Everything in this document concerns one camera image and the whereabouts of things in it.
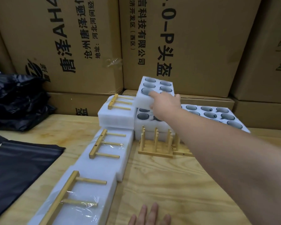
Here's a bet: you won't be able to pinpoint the stack of white foam trays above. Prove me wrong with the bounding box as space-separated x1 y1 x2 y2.
133 103 251 143

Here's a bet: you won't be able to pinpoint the set of grey glass cups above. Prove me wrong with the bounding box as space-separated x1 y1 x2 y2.
141 77 173 95

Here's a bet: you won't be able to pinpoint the person's right forearm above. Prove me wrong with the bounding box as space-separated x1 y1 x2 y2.
164 107 281 225

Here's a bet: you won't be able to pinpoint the stack of brown cardboard boxes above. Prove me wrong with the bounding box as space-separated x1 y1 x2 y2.
0 0 281 131

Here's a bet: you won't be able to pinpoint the person's right hand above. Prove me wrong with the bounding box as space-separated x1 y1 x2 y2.
147 90 182 121

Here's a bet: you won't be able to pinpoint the person's left hand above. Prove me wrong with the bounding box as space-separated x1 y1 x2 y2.
128 203 171 225

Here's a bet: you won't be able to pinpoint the black plastic bags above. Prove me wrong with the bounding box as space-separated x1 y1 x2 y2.
0 140 66 223

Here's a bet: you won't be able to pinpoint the row of wooden peg racks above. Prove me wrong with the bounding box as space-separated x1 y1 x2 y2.
138 126 194 159

